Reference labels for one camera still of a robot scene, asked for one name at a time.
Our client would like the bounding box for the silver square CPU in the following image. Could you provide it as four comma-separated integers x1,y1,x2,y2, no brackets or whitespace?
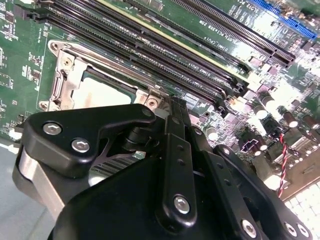
72,73,138,111

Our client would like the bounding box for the metal socket cover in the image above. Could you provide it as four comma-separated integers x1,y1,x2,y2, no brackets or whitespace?
48,47,171,112

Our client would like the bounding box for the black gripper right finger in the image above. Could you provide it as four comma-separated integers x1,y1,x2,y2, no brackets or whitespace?
185,107,315,240

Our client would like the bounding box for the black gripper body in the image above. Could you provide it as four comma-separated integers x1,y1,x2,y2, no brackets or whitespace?
48,156,241,240

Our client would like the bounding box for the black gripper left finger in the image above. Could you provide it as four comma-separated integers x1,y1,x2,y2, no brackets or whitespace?
11,98,199,228

